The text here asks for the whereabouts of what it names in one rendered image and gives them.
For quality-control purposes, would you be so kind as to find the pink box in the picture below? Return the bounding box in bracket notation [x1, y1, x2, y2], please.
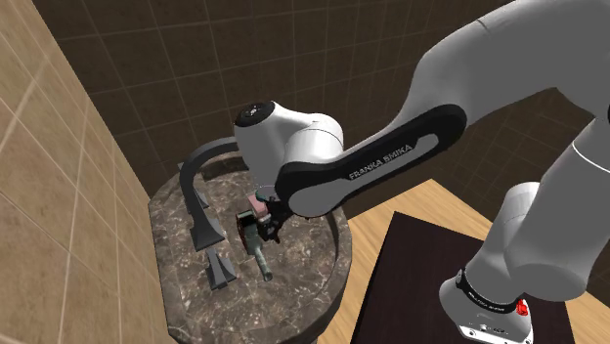
[250, 192, 270, 219]

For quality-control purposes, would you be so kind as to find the green bottle with red label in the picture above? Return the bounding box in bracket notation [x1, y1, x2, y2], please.
[235, 210, 275, 282]

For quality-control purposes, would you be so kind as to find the brown marble sink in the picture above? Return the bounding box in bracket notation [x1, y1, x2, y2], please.
[148, 137, 354, 344]

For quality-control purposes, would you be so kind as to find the grey arched faucet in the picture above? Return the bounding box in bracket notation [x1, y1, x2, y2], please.
[178, 136, 240, 252]

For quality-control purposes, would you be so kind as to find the dark robot stand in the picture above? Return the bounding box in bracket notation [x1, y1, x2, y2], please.
[350, 211, 579, 344]

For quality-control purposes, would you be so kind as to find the grey faucet handle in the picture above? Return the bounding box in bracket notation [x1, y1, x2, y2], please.
[204, 246, 239, 291]

